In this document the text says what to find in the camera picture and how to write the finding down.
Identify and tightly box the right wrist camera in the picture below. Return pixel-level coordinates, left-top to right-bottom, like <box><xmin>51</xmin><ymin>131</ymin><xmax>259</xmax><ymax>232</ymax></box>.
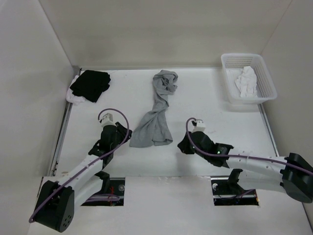
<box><xmin>192</xmin><ymin>119</ymin><xmax>206</xmax><ymax>133</ymax></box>

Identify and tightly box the grey tank top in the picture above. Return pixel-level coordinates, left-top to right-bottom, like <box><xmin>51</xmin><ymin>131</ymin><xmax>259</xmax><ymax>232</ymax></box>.
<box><xmin>129</xmin><ymin>70</ymin><xmax>178</xmax><ymax>148</ymax></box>

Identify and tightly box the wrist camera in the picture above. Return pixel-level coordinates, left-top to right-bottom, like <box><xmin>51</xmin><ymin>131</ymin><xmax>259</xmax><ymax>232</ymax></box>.
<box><xmin>192</xmin><ymin>119</ymin><xmax>206</xmax><ymax>133</ymax></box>
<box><xmin>99</xmin><ymin>113</ymin><xmax>116</xmax><ymax>128</ymax></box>

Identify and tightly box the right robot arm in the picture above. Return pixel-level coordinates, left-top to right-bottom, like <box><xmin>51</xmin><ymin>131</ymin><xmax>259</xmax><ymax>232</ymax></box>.
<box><xmin>178</xmin><ymin>131</ymin><xmax>313</xmax><ymax>204</ymax></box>

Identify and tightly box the folded white tank top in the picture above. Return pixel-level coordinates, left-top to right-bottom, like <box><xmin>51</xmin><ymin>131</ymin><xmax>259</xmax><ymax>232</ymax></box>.
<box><xmin>66</xmin><ymin>74</ymin><xmax>86</xmax><ymax>106</ymax></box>

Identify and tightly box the white plastic basket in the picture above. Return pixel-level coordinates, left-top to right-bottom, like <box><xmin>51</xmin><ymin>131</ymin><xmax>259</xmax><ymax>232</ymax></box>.
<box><xmin>221</xmin><ymin>53</ymin><xmax>277</xmax><ymax>105</ymax></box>

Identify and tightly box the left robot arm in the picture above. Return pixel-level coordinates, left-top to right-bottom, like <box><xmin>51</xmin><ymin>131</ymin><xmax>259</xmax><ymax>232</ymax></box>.
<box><xmin>29</xmin><ymin>121</ymin><xmax>132</xmax><ymax>233</ymax></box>

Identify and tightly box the folded black tank top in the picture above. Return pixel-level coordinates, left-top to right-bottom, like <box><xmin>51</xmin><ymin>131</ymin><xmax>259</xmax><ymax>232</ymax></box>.
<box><xmin>70</xmin><ymin>70</ymin><xmax>111</xmax><ymax>103</ymax></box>

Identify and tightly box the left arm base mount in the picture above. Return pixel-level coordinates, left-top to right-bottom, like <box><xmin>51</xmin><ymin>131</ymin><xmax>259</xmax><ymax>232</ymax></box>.
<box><xmin>82</xmin><ymin>178</ymin><xmax>125</xmax><ymax>207</ymax></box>

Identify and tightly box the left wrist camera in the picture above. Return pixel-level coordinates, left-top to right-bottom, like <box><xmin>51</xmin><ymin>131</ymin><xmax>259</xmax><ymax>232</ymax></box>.
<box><xmin>99</xmin><ymin>113</ymin><xmax>116</xmax><ymax>128</ymax></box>

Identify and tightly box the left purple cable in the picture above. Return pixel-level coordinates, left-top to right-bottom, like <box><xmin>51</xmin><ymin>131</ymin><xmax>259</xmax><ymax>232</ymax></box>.
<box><xmin>28</xmin><ymin>108</ymin><xmax>131</xmax><ymax>223</ymax></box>

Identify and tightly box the crumpled white tank top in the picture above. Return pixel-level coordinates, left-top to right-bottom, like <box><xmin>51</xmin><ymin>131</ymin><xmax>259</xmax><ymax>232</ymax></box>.
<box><xmin>235</xmin><ymin>66</ymin><xmax>257</xmax><ymax>98</ymax></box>

